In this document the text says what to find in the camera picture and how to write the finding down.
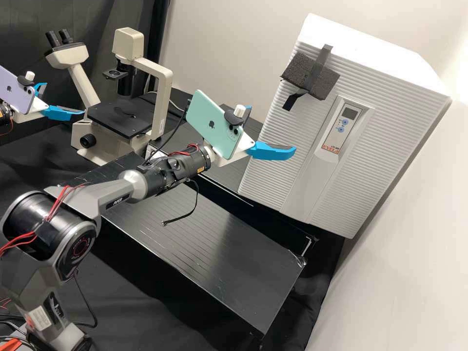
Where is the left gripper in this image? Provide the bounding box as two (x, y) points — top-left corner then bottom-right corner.
(14, 82), (86, 123)

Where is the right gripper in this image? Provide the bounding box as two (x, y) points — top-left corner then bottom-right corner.
(203, 105), (297, 169)

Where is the incubator door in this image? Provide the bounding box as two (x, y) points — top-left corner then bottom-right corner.
(237, 35), (451, 240)

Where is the white incubator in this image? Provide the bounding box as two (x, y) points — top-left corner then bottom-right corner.
(298, 13), (453, 99)

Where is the cream microscope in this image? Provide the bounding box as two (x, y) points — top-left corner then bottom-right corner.
(44, 28), (175, 166)

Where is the black platform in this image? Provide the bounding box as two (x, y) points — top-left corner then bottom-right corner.
(45, 152), (310, 339)
(144, 87), (319, 258)

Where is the left wrist camera phone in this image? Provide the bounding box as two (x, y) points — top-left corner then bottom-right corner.
(0, 65), (37, 115)

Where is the wrist camera phone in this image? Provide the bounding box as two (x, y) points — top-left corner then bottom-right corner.
(0, 65), (37, 115)
(184, 89), (254, 160)

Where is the right wrist camera phone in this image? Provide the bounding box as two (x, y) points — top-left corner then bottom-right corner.
(184, 89), (254, 160)

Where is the black cable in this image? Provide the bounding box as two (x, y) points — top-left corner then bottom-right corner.
(143, 109), (190, 165)
(162, 178), (201, 226)
(71, 269), (98, 330)

